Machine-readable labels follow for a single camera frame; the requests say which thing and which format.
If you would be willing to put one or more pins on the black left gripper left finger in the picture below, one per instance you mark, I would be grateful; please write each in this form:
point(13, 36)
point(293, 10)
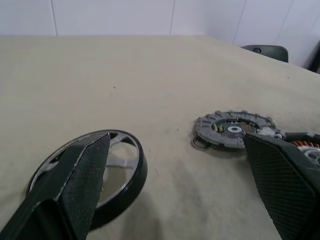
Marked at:
point(50, 195)

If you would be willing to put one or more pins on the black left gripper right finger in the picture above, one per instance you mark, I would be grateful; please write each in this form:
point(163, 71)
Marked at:
point(282, 190)

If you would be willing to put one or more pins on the grey motor housing copper windings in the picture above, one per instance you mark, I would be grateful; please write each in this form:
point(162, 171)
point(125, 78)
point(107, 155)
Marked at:
point(312, 156)

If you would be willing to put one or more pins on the black-rimmed silver spoked rotor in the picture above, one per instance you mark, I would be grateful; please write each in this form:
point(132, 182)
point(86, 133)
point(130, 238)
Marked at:
point(141, 172)

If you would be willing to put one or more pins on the grey motor housing lid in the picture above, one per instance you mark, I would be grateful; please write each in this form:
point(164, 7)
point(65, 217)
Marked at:
point(207, 127)

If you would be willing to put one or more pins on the dark grey folding chair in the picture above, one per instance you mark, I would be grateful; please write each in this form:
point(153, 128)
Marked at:
point(272, 52)

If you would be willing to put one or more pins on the black metal rack frame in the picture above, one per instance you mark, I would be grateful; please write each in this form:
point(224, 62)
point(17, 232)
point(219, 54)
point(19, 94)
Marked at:
point(315, 60)

